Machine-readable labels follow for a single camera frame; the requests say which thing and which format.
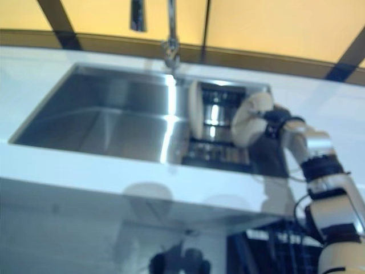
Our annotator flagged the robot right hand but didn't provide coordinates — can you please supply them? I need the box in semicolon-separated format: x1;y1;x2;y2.
249;103;303;141

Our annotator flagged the cream deep round plate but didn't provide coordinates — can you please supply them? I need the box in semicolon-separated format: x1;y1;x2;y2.
230;92;275;148

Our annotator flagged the black dish drying rack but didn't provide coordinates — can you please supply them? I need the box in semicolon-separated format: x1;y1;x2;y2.
181;80;252;167

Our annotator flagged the chrome gooseneck kitchen faucet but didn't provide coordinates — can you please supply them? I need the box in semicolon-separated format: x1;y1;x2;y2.
129;0;183;75

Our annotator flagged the white cabinet door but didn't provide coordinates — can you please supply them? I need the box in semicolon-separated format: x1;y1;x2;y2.
119;196;274;274
0;176;137;274

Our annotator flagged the stainless steel sink basin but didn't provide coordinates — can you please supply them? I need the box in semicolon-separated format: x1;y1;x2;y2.
7;62;289;179

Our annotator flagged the black wire dishwasher rack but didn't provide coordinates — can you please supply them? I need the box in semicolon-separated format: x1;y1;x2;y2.
227;219;326;274

